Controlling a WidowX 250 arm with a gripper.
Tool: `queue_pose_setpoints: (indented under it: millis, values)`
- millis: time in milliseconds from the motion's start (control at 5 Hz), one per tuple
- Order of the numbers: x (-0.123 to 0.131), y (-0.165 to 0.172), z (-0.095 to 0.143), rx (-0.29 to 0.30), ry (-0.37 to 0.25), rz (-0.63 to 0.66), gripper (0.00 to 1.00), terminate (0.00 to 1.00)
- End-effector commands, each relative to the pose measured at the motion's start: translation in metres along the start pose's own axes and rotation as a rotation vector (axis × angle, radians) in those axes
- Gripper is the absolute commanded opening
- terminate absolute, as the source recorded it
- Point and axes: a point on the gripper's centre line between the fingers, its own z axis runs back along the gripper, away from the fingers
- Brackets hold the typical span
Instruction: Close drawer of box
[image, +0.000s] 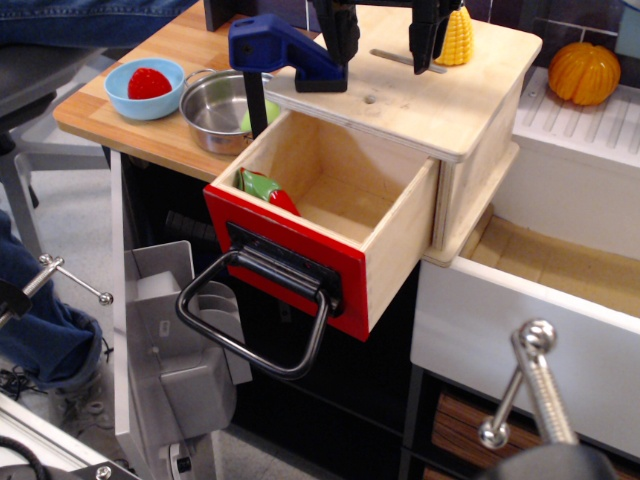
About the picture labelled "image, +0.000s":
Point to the small steel pot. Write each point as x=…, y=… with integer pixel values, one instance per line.
x=214, y=105

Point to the green toy fruit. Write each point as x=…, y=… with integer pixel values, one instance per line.
x=272, y=112

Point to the grey machine under table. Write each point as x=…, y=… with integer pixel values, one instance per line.
x=176, y=390

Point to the wooden drawer red front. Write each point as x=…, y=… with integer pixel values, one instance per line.
x=366, y=208

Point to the left metal clamp screw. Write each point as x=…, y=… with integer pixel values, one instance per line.
x=17, y=301

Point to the red toy pepper green stem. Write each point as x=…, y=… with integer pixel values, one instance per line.
x=266, y=189

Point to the wooden box housing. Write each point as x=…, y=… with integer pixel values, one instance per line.
x=462, y=118

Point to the orange toy pumpkin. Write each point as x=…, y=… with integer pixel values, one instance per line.
x=584, y=74

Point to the blue bar clamp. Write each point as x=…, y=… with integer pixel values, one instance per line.
x=266, y=43

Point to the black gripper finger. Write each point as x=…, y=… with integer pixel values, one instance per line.
x=339, y=26
x=427, y=30

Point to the red toy strawberry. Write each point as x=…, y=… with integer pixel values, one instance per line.
x=146, y=83

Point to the black metal drawer handle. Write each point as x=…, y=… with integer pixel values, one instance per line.
x=269, y=347

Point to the metal clamp screw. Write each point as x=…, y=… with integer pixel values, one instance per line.
x=531, y=343
x=17, y=301

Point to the right metal clamp screw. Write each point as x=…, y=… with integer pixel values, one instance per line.
x=531, y=343

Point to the grey sneaker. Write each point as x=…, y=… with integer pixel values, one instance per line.
x=85, y=410

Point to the white toy sink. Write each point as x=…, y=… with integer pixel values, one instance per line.
x=560, y=242

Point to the yellow toy corn cob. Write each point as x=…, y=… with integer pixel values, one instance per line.
x=458, y=46

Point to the light blue bowl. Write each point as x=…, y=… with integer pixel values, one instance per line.
x=116, y=84

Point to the person leg blue jeans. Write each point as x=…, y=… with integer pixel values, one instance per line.
x=56, y=345

